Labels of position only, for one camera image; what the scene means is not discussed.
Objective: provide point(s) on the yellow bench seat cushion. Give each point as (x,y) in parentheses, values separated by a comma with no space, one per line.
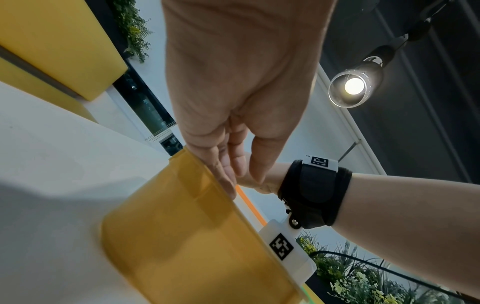
(45,89)

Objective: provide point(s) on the dark window pane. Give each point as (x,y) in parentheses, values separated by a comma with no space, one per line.
(172,145)
(146,104)

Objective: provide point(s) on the translucent yellow tray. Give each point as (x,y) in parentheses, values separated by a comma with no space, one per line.
(187,243)

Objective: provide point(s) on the person's left hand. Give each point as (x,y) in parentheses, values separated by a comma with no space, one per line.
(243,74)

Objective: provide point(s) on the black right wrist marker band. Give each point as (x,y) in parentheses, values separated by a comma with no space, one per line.
(315,193)

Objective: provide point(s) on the person's right hand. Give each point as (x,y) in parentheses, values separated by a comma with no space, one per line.
(272,181)

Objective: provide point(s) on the person's right forearm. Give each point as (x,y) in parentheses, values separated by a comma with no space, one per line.
(412,222)

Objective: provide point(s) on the black ceiling spotlight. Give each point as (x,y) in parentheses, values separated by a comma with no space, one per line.
(371,71)
(420,29)

